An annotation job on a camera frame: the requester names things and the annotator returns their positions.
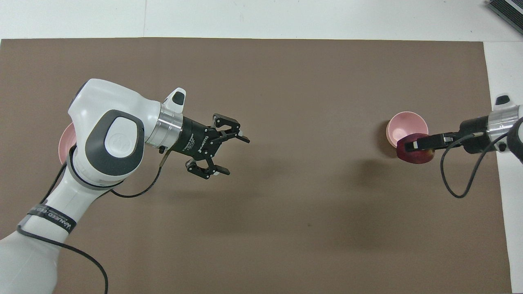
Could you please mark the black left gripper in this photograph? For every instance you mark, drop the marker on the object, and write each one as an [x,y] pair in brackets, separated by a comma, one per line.
[198,141]

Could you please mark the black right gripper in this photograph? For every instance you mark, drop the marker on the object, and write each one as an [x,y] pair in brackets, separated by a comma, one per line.
[474,132]

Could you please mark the dark red apple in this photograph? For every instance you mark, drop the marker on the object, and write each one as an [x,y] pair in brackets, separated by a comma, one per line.
[416,156]

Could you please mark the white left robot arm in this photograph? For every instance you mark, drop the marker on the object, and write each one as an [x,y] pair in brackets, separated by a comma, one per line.
[102,106]

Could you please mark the pink bowl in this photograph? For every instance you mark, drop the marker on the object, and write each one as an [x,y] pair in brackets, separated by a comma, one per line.
[402,124]

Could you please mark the pink plate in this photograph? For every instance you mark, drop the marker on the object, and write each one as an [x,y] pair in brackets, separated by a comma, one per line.
[66,143]

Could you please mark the brown table mat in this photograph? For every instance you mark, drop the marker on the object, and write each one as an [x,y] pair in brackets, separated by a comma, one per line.
[310,224]

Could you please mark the grey ribbed device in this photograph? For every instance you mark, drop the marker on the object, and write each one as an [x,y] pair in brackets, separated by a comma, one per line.
[508,9]

